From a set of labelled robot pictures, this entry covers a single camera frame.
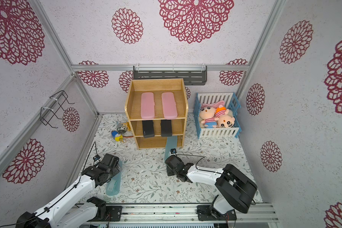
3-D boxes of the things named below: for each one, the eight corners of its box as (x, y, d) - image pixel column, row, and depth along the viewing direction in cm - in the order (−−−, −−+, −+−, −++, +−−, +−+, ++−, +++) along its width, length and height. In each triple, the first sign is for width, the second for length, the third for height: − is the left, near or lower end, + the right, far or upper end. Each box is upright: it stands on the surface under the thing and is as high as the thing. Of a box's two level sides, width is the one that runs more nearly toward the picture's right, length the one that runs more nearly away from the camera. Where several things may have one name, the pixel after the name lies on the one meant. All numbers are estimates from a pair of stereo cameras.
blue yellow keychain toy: (111, 137, 107) (109, 133, 103) (116, 133, 109) (114, 129, 105) (119, 143, 104) (116, 139, 100) (123, 139, 106) (122, 134, 102)
